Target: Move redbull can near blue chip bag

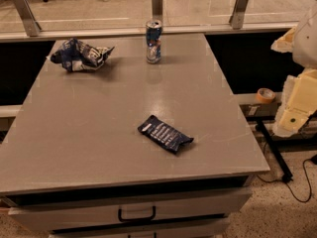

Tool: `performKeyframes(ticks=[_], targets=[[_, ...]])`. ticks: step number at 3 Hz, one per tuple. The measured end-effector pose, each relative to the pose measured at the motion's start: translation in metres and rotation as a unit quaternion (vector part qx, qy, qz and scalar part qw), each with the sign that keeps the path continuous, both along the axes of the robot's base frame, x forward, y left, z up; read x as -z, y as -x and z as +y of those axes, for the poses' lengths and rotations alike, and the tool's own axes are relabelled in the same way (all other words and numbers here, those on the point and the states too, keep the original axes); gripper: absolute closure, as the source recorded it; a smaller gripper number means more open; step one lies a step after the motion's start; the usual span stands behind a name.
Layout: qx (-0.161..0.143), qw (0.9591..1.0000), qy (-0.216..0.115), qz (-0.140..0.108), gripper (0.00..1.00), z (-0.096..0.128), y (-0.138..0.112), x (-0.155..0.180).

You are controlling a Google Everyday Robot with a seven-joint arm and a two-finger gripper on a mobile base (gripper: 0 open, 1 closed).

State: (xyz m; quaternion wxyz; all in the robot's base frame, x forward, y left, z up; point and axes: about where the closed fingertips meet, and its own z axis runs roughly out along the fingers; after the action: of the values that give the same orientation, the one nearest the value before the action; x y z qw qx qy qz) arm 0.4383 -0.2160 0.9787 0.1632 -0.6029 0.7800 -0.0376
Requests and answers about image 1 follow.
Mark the orange tape roll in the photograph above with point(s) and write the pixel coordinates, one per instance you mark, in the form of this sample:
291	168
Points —
265	95

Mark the black table leg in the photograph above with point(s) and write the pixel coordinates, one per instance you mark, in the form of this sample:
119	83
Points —
287	174

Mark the dark blue snack packet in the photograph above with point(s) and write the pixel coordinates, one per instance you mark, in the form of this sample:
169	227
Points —
164	135

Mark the right metal rail bracket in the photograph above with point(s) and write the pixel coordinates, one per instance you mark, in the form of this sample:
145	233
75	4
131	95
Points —
237	18

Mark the lower grey drawer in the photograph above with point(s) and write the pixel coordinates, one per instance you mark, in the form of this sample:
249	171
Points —
202	228

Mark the metal rail bracket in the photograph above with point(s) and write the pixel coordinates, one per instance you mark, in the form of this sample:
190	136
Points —
32	28
237	18
157	7

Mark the crumpled blue chip bag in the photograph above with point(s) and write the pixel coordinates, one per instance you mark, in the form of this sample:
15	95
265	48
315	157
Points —
74	55

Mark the grey drawer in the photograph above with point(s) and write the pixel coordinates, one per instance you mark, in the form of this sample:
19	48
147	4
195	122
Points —
202	228
104	212

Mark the middle metal rail bracket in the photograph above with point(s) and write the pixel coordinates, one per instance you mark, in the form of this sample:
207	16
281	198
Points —
157	7

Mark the black upper drawer handle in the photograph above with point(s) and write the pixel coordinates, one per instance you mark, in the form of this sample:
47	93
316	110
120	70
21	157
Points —
137	214

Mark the upper grey drawer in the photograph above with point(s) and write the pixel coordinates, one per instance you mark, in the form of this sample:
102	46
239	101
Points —
104	212

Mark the redbull can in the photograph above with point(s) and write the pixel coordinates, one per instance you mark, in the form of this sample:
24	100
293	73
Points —
153	32

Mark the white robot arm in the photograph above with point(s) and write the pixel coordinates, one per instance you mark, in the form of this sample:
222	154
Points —
305	40

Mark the left metal rail bracket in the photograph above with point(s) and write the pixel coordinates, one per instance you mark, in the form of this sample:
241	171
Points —
32	28

